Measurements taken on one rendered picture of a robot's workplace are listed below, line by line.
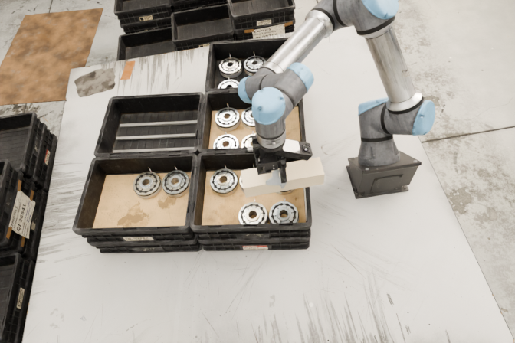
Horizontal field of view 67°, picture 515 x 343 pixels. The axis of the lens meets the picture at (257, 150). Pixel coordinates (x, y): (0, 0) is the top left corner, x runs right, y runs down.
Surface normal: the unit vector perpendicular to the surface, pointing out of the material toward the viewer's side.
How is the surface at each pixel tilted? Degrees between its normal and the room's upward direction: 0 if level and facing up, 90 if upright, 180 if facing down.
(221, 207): 0
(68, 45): 1
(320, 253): 0
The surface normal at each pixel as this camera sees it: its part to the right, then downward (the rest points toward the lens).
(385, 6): 0.57, -0.04
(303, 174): -0.09, -0.55
